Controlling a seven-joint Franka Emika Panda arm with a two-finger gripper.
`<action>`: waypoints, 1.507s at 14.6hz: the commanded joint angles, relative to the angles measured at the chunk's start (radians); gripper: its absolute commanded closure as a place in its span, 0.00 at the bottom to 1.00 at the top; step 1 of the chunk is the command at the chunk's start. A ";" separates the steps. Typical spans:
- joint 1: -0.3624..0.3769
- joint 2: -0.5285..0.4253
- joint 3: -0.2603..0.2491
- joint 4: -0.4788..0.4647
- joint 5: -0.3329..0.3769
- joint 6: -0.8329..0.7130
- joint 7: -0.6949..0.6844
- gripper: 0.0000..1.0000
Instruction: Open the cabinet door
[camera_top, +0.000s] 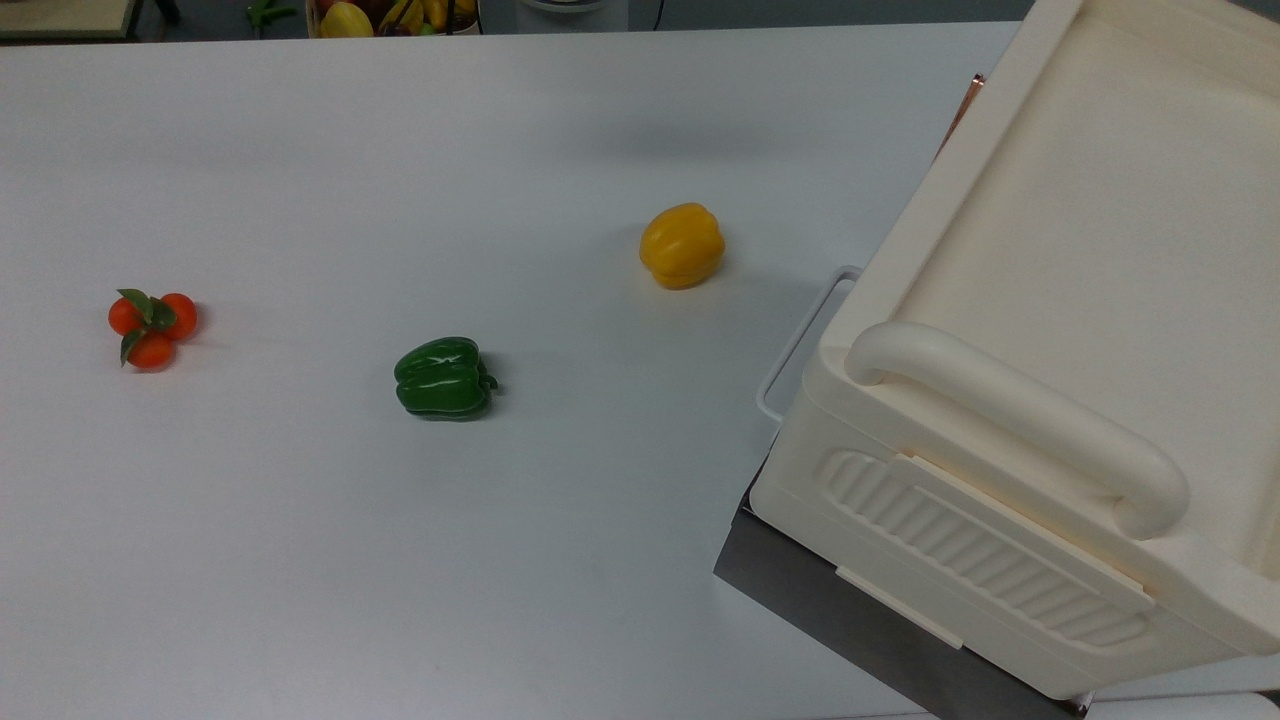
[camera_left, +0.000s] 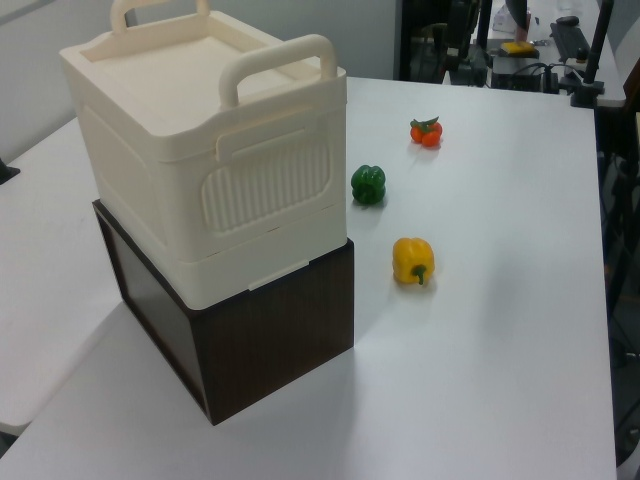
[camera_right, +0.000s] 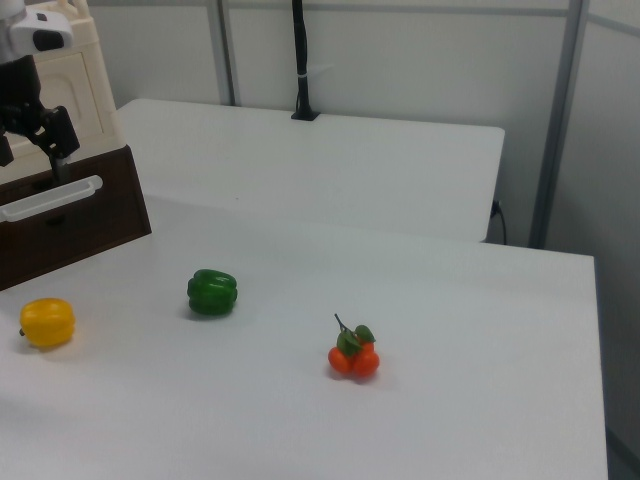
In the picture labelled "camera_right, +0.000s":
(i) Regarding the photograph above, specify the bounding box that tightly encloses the green bell pepper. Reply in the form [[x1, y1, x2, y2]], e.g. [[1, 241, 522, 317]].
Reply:
[[187, 268, 239, 318]]

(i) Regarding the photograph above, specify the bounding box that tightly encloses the white cable tie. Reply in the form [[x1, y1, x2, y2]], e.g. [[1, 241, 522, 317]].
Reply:
[[296, 62, 335, 80]]

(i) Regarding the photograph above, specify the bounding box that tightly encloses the cream cabinet door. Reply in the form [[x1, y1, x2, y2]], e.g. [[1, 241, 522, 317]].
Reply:
[[9, 49, 106, 154]]

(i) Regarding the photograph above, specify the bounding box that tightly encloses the small white table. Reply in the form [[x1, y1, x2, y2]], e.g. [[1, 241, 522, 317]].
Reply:
[[114, 97, 506, 245]]

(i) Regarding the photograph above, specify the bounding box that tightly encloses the orange tangerine cluster with leaves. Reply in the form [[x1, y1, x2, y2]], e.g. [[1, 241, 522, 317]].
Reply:
[[327, 313, 382, 380]]

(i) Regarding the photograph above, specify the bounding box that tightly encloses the grey partition frame post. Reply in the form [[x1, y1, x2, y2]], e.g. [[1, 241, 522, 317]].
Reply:
[[528, 0, 592, 250], [206, 0, 242, 107]]

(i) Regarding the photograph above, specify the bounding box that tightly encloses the cream plastic cabinet body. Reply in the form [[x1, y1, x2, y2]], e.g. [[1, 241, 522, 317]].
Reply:
[[0, 0, 125, 186]]

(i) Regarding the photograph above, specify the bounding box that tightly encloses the black cable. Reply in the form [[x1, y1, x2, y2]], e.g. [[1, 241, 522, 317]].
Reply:
[[491, 199, 508, 246]]

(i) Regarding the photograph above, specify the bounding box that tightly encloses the yellow bell pepper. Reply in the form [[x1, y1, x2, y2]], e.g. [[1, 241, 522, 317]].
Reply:
[[18, 297, 76, 349]]

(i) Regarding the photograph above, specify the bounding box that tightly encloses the black camera pole with clamp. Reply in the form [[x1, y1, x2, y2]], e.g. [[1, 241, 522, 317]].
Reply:
[[290, 0, 322, 123]]

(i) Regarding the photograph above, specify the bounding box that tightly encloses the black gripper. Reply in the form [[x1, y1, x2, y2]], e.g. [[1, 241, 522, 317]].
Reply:
[[0, 52, 82, 188]]

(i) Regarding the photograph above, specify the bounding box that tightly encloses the white drawer handle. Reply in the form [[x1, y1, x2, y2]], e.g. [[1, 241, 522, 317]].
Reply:
[[0, 174, 105, 223]]

